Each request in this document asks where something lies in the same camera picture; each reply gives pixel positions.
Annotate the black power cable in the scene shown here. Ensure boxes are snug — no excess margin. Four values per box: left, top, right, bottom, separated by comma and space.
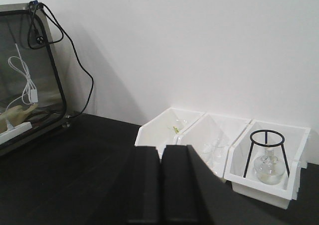
26, 0, 94, 120

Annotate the white cable with adapter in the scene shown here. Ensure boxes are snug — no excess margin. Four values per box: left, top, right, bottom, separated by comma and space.
4, 43, 39, 111

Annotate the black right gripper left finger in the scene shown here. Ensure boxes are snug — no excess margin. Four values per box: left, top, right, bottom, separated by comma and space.
127, 146, 160, 225

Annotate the black wire tripod stand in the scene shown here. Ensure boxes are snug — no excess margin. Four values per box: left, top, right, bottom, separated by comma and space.
243, 129, 290, 185

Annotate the white bin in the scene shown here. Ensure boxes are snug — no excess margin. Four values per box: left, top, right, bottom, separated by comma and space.
177, 113, 252, 182
135, 108, 205, 150
224, 120, 311, 209

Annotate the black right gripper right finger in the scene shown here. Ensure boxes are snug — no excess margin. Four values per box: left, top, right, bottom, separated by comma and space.
161, 145, 291, 225

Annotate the white bin right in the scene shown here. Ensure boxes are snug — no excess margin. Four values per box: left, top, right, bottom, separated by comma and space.
224, 120, 311, 209

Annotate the white power strip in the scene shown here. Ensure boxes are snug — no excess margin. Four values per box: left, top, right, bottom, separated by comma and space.
0, 122, 32, 144

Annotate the glass beaker with yellow stick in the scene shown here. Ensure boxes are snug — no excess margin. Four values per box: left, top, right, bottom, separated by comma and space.
167, 118, 188, 134

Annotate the white bin middle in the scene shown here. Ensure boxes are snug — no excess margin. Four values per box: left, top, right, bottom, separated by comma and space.
177, 113, 252, 182

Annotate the glass door cabinet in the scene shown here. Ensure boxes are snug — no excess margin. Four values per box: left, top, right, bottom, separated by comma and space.
0, 2, 67, 155

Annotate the small clear beaker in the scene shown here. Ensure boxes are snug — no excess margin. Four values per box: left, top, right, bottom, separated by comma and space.
200, 138, 228, 168

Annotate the white bin left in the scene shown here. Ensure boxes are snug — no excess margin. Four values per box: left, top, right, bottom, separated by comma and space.
135, 108, 205, 150

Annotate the round glass flask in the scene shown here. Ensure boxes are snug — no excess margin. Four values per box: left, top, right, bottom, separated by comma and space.
254, 148, 286, 185

